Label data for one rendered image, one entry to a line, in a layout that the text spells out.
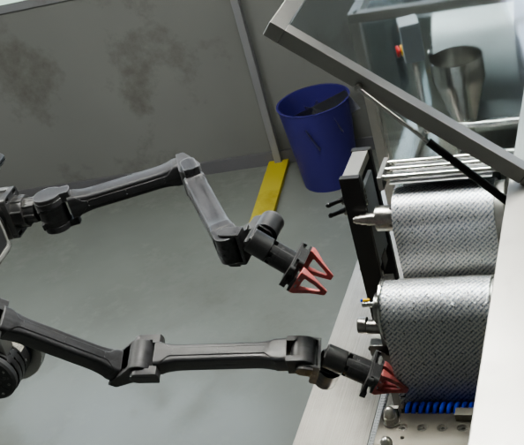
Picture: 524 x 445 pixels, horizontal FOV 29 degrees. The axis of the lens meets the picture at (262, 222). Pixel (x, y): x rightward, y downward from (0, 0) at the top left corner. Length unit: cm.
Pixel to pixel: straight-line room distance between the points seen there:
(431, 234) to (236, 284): 262
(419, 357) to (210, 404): 204
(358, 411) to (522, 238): 101
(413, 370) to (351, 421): 31
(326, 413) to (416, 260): 47
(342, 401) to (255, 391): 161
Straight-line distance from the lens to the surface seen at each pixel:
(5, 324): 232
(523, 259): 164
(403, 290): 222
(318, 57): 177
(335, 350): 230
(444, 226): 234
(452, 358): 226
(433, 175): 235
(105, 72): 591
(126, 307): 501
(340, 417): 257
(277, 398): 413
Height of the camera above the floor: 256
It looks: 29 degrees down
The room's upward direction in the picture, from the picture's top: 16 degrees counter-clockwise
